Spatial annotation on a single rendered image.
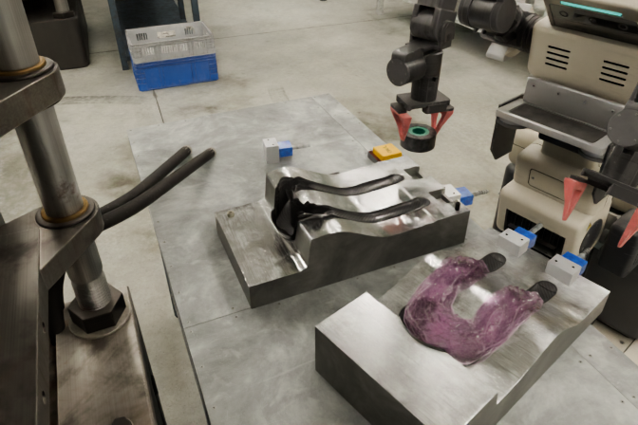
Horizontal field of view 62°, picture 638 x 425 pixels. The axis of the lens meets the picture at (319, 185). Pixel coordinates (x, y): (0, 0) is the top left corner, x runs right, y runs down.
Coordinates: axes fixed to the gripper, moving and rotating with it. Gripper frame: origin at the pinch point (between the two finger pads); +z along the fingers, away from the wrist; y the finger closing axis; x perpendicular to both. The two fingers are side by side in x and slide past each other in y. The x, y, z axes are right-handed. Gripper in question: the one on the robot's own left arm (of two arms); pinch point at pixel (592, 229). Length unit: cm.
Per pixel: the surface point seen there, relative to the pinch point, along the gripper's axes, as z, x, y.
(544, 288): 14.6, 3.8, -3.5
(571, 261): 8.5, 8.6, -2.8
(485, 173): 21, 179, -106
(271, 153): 19, -2, -81
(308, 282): 31, -23, -36
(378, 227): 17.5, -10.0, -34.0
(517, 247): 10.4, 5.6, -12.0
